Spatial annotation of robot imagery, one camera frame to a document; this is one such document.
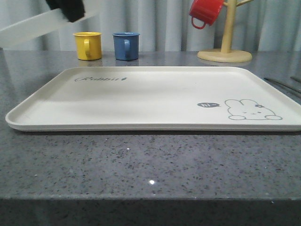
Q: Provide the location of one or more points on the yellow enamel mug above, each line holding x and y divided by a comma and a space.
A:
88, 45

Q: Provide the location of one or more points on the wooden mug tree stand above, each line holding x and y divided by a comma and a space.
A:
225, 54

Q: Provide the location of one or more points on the white round plate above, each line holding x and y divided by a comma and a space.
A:
32, 27

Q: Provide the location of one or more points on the cream rabbit serving tray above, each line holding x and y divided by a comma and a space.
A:
156, 98

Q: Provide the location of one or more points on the red enamel mug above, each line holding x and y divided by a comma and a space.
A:
206, 11

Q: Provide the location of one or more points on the grey curtain backdrop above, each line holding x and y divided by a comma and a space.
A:
164, 25

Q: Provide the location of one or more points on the blue enamel mug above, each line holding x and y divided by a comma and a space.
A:
126, 45

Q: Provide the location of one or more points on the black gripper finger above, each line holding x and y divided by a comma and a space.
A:
73, 10

